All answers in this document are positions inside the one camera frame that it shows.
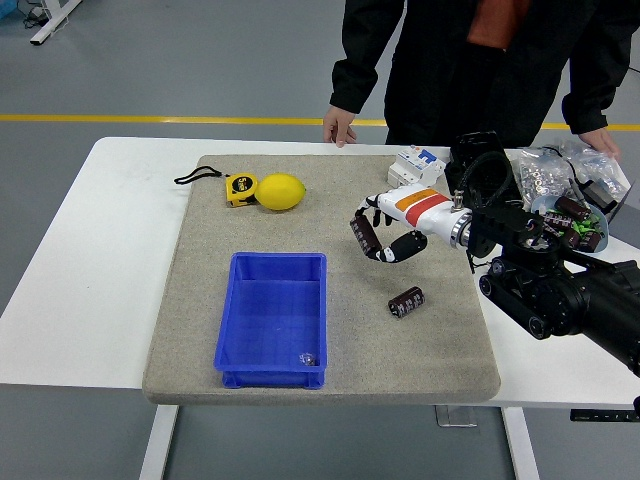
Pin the black rectangular case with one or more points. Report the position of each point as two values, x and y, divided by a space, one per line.
480 142

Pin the clear bag of metal washers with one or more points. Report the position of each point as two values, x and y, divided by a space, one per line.
537 172

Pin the white metal frame foot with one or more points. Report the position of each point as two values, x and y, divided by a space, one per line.
52 22

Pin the clear bag of blue parts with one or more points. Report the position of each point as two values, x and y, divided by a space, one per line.
590 172

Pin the green plastic pieces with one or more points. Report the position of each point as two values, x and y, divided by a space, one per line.
584 226

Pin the grey-brown mat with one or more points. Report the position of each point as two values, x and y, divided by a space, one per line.
425 350

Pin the white table leg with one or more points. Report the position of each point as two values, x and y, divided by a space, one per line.
522 445
157 445

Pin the short dark brown battery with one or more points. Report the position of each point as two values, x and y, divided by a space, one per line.
406 301

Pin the black power adapter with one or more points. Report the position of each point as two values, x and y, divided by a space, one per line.
602 196

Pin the person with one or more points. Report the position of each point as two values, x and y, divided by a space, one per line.
440 75

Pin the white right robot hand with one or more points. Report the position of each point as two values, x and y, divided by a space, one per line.
425 210

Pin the blue plastic box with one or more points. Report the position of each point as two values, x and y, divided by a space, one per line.
270 320

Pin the light blue bowl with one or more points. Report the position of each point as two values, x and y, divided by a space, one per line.
545 202

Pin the yellow lemon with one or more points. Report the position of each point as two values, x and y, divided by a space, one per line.
280 192

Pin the small clear part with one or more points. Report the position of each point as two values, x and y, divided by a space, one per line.
306 359

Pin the long dark brown battery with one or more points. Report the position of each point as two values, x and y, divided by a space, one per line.
364 235

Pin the grey metal table bracket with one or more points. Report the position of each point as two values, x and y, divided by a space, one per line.
455 416

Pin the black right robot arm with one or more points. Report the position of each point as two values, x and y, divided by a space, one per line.
565 300

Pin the person's left hand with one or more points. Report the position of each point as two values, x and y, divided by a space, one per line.
602 140

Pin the black table control panel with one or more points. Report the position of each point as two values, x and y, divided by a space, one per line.
595 415

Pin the yellow tape measure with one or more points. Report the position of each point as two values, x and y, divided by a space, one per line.
240 189

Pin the person's right hand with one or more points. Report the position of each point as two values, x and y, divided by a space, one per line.
337 125

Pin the white circuit breaker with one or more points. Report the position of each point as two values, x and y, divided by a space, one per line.
410 170

